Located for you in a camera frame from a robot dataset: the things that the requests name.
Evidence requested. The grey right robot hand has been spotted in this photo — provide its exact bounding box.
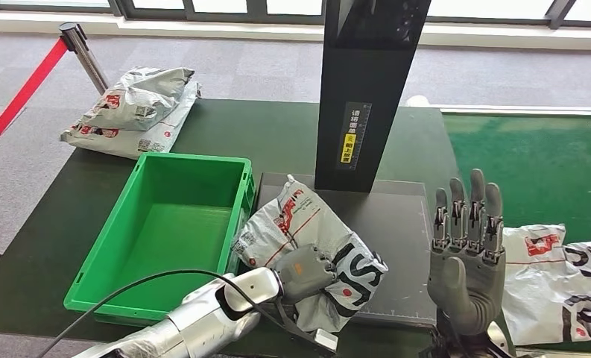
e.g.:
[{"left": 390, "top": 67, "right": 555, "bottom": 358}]
[{"left": 426, "top": 169, "right": 508, "bottom": 337}]

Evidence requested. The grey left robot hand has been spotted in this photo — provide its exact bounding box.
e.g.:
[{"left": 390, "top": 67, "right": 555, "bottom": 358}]
[{"left": 274, "top": 244, "right": 338, "bottom": 305}]

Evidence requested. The grey parcel black print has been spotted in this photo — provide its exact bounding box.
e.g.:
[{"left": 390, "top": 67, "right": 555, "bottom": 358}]
[{"left": 232, "top": 174, "right": 390, "bottom": 334}]

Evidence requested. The white parcel red logo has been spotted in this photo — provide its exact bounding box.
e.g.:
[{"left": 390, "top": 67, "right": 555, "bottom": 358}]
[{"left": 499, "top": 223, "right": 591, "bottom": 347}]

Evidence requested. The black inbound scanner machine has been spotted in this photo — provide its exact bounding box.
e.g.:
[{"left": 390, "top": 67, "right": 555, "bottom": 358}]
[{"left": 255, "top": 0, "right": 446, "bottom": 330}]

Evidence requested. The flat grey parcel bag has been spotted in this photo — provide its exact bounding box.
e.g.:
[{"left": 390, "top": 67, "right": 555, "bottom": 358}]
[{"left": 60, "top": 81, "right": 202, "bottom": 160}]

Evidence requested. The crumpled grey parcel bag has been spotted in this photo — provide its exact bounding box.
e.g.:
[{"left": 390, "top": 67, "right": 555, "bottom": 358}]
[{"left": 80, "top": 66, "right": 196, "bottom": 132}]

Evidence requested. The red barrier belt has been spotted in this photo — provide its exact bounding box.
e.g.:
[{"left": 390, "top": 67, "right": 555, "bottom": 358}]
[{"left": 0, "top": 38, "right": 69, "bottom": 162}]

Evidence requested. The green plastic crate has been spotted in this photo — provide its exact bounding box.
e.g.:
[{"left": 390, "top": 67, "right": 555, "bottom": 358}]
[{"left": 63, "top": 151, "right": 256, "bottom": 327}]

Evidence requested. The yellow black scanner label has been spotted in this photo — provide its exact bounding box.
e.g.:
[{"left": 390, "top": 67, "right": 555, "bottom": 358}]
[{"left": 335, "top": 101, "right": 373, "bottom": 172}]

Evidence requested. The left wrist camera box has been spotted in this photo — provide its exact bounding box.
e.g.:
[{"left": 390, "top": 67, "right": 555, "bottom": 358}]
[{"left": 275, "top": 301, "right": 340, "bottom": 354}]

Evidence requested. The white conveyor side rail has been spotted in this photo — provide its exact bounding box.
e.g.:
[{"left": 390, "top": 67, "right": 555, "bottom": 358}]
[{"left": 404, "top": 95, "right": 591, "bottom": 117}]

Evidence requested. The dark window frame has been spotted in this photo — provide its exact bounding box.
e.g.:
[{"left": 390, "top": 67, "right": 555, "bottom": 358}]
[{"left": 0, "top": 0, "right": 591, "bottom": 27}]

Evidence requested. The silver stanchion post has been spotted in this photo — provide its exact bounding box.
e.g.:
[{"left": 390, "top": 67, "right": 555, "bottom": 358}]
[{"left": 59, "top": 22, "right": 110, "bottom": 95}]

